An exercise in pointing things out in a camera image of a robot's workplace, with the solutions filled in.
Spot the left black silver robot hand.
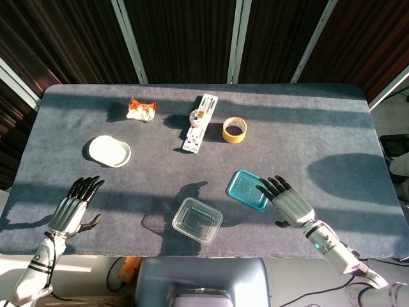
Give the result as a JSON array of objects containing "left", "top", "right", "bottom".
[{"left": 47, "top": 175, "right": 105, "bottom": 239}]

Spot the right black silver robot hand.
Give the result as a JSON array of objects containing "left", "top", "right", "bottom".
[{"left": 255, "top": 175, "right": 316, "bottom": 228}]

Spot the teal translucent container lid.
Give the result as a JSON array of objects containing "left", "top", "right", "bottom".
[{"left": 226, "top": 169, "right": 269, "bottom": 212}]

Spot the clear plastic rectangular container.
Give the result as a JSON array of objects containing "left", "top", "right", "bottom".
[{"left": 171, "top": 197, "right": 224, "bottom": 246}]

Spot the blue grey table cloth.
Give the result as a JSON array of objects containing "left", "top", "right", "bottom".
[{"left": 0, "top": 83, "right": 409, "bottom": 259}]

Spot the white round bowl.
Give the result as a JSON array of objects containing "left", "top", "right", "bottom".
[{"left": 88, "top": 135, "right": 132, "bottom": 168}]

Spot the orange device under table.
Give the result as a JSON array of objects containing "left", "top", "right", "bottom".
[{"left": 118, "top": 256, "right": 143, "bottom": 285}]

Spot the yellow tape roll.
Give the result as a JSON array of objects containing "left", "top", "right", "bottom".
[{"left": 222, "top": 116, "right": 249, "bottom": 145}]

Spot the grey robot torso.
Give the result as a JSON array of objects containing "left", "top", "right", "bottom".
[{"left": 135, "top": 257, "right": 272, "bottom": 307}]

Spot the black equipment beside table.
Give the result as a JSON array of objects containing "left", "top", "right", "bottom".
[{"left": 380, "top": 134, "right": 409, "bottom": 185}]

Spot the crumpled orange white wrapper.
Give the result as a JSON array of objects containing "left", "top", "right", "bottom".
[{"left": 126, "top": 97, "right": 157, "bottom": 123}]

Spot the small round metal part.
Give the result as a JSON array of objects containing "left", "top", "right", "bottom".
[{"left": 188, "top": 109, "right": 205, "bottom": 127}]

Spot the black floor cable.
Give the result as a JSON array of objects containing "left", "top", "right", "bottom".
[{"left": 106, "top": 257, "right": 126, "bottom": 292}]

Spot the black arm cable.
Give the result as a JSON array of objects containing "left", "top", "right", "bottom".
[{"left": 327, "top": 276, "right": 356, "bottom": 300}]

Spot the white metal frame post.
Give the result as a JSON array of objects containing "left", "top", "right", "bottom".
[
  {"left": 111, "top": 0, "right": 149, "bottom": 84},
  {"left": 367, "top": 65, "right": 409, "bottom": 111},
  {"left": 0, "top": 57, "right": 42, "bottom": 111},
  {"left": 227, "top": 0, "right": 253, "bottom": 84},
  {"left": 289, "top": 0, "right": 339, "bottom": 84}
]

